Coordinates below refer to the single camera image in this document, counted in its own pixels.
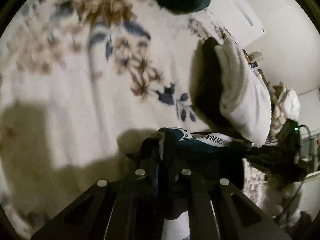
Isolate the black striped patterned sweater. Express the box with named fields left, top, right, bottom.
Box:
left=127, top=128, right=306, bottom=217

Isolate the white garment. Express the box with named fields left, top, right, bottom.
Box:
left=214, top=38, right=272, bottom=146

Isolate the pile of white clothes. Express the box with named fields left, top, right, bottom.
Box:
left=269, top=82, right=300, bottom=139

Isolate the floral bed blanket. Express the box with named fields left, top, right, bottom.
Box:
left=0, top=0, right=278, bottom=240

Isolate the white bedside table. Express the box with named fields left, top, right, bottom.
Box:
left=242, top=49, right=264, bottom=69

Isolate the white bed headboard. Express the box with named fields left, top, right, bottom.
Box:
left=206, top=0, right=265, bottom=48

